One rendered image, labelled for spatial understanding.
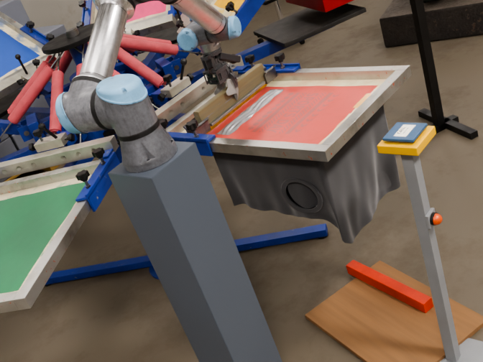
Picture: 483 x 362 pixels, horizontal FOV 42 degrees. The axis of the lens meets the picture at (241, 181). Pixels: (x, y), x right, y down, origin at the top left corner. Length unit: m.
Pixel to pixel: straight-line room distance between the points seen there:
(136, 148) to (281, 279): 1.59
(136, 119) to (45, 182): 0.98
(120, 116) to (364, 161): 0.98
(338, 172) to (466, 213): 1.20
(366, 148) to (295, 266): 1.04
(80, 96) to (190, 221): 0.44
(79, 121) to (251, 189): 0.85
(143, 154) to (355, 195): 0.88
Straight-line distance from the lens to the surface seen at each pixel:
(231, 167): 2.31
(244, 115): 2.37
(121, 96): 1.59
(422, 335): 2.60
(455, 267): 2.90
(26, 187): 2.58
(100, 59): 1.77
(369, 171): 2.29
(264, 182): 2.24
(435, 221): 2.06
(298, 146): 1.96
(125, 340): 3.15
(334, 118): 2.15
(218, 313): 1.86
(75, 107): 1.69
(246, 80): 2.48
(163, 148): 1.65
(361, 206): 2.28
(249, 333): 1.99
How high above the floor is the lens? 1.86
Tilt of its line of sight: 28 degrees down
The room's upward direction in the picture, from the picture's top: 20 degrees counter-clockwise
